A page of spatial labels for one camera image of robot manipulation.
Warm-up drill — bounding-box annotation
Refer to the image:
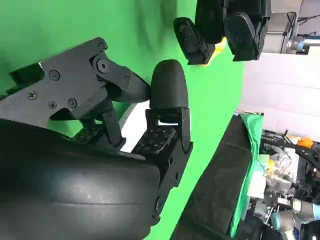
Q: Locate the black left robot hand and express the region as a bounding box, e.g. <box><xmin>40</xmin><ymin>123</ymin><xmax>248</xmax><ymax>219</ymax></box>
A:
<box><xmin>172</xmin><ymin>0</ymin><xmax>272</xmax><ymax>66</ymax></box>

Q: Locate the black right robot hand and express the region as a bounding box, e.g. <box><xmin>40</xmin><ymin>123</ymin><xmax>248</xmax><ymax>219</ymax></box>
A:
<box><xmin>0</xmin><ymin>36</ymin><xmax>194</xmax><ymax>240</ymax></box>

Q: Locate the lilac plate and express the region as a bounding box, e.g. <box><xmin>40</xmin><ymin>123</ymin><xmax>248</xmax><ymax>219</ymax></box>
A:
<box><xmin>117</xmin><ymin>101</ymin><xmax>180</xmax><ymax>154</ymax></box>

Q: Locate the hanging green cloth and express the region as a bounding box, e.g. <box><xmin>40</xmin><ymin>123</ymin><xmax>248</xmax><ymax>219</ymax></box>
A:
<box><xmin>231</xmin><ymin>112</ymin><xmax>265</xmax><ymax>230</ymax></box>

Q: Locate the orange background object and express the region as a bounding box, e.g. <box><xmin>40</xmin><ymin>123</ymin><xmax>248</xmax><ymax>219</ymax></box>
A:
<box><xmin>296</xmin><ymin>136</ymin><xmax>314</xmax><ymax>151</ymax></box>

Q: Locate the green table cloth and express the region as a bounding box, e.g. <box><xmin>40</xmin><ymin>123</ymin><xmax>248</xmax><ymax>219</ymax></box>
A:
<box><xmin>0</xmin><ymin>0</ymin><xmax>245</xmax><ymax>240</ymax></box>

